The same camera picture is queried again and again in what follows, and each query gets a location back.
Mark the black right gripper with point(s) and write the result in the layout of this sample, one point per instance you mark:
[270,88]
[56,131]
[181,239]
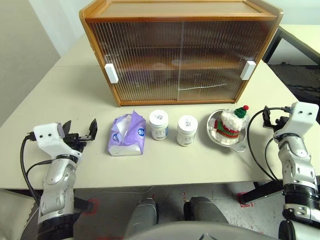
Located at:
[281,125]

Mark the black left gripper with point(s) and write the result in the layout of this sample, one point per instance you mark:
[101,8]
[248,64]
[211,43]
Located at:
[77,141]

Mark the white knitted plush toy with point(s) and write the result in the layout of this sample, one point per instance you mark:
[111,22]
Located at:
[231,122]

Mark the purple tissue pack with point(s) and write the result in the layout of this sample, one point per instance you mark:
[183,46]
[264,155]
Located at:
[130,140]

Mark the small metal bowl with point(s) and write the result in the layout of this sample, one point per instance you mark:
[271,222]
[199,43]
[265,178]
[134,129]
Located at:
[212,132]

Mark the white lidded plastic jar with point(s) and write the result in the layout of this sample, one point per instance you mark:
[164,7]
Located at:
[158,125]
[187,132]

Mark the ribbed clear sliding door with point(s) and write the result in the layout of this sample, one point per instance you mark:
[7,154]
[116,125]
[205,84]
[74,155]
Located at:
[220,50]
[140,50]

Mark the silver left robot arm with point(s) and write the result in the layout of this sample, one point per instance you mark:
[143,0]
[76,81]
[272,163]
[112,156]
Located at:
[58,180]

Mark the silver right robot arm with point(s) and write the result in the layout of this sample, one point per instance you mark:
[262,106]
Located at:
[297,162]

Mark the wooden cabinet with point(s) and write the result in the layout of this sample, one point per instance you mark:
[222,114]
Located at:
[175,10]

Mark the black table leg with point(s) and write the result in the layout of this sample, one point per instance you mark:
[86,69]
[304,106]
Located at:
[262,191]

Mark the beige black-framed side table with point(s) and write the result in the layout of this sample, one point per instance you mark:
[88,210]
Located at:
[300,32]

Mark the grey rounded robot knee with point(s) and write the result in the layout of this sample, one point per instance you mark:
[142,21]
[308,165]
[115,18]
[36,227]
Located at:
[205,210]
[143,215]

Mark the white floor sheet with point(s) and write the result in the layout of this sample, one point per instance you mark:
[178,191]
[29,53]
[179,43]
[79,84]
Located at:
[12,215]

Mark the grey robot chest shell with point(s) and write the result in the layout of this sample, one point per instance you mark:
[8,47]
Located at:
[200,232]

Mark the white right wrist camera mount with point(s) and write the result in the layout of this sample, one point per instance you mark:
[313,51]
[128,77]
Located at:
[303,117]

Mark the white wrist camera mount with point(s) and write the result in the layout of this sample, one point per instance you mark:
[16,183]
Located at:
[303,117]
[45,140]

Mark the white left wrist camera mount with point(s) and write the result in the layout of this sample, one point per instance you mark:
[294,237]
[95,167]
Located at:
[45,140]

